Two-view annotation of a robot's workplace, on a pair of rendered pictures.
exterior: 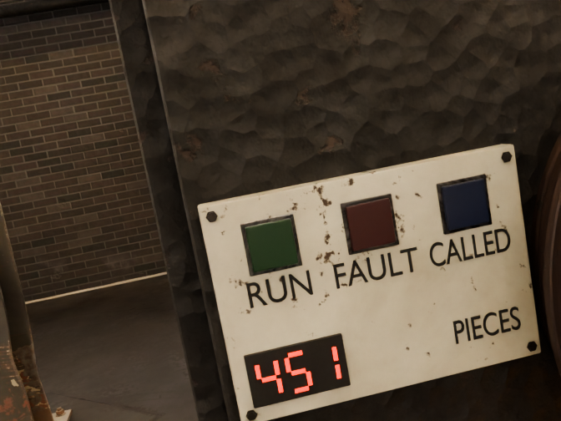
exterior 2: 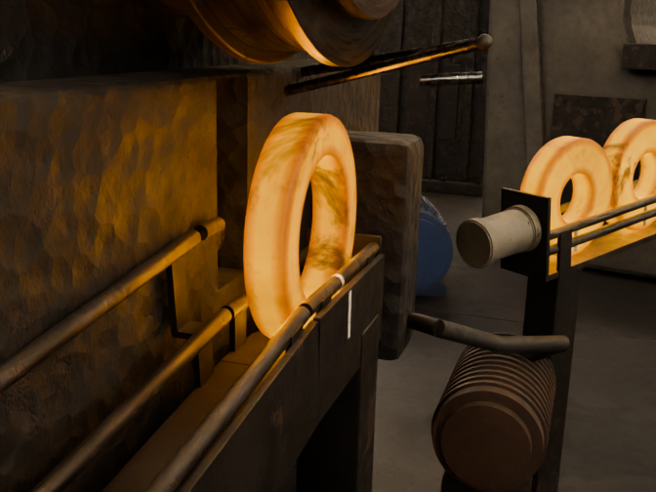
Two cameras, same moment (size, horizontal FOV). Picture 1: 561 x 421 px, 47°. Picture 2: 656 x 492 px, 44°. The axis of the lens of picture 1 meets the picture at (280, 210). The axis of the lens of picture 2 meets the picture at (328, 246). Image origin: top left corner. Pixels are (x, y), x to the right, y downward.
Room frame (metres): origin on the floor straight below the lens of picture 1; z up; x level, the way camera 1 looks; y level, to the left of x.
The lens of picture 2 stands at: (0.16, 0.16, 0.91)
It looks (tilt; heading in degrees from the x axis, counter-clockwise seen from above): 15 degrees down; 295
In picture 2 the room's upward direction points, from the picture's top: 2 degrees clockwise
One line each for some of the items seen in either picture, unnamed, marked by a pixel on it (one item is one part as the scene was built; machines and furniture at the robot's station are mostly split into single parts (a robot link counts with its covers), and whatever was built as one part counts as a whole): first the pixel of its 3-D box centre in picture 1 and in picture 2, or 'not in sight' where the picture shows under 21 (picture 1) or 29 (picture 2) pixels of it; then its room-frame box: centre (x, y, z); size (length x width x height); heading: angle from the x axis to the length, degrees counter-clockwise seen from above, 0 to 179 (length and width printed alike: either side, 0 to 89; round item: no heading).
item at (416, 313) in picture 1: (376, 281); not in sight; (0.51, -0.07, 1.15); 0.26 x 0.02 x 0.18; 98
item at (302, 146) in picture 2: not in sight; (306, 228); (0.44, -0.42, 0.75); 0.18 x 0.03 x 0.18; 97
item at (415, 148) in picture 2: not in sight; (365, 244); (0.49, -0.65, 0.68); 0.11 x 0.08 x 0.24; 8
